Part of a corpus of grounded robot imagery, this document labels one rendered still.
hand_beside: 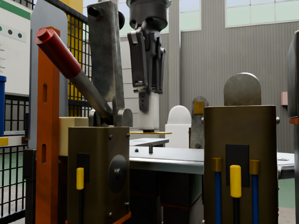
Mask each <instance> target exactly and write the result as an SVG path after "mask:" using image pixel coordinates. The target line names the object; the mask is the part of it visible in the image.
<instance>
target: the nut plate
mask: <svg viewBox="0 0 299 224"><path fill-rule="evenodd" d="M129 133H130V134H158V135H167V134H172V132H154V130H143V131H142V132H129Z"/></svg>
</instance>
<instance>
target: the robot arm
mask: <svg viewBox="0 0 299 224"><path fill-rule="evenodd" d="M125 2H126V5H127V6H128V7H129V25H130V27H131V28H132V29H134V30H135V31H132V32H127V37H128V41H129V48H130V59H131V72H132V83H133V88H136V89H134V90H133V92H134V93H138V129H139V130H154V129H155V130H158V129H159V103H158V95H162V94H163V91H162V90H163V75H164V59H165V55H166V49H165V48H161V45H162V39H161V36H160V31H161V30H163V29H165V28H166V27H167V25H168V7H169V6H170V5H171V2H172V0H125Z"/></svg>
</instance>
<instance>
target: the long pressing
mask: <svg viewBox="0 0 299 224"><path fill-rule="evenodd" d="M136 148H137V149H138V152H135V149H136ZM277 157H278V166H280V167H281V179H290V178H295V163H294V154H289V153H277ZM203 165H204V149H191V148H160V147H153V153H149V147H138V146H130V147H129V168H131V169H143V170H154V171H165V172H181V173H192V174H203Z"/></svg>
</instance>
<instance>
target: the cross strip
mask: <svg viewBox="0 0 299 224"><path fill-rule="evenodd" d="M150 143H152V144H153V146H155V145H160V144H165V143H169V139H156V138H142V139H135V140H129V145H130V146H138V147H148V146H149V144H150Z"/></svg>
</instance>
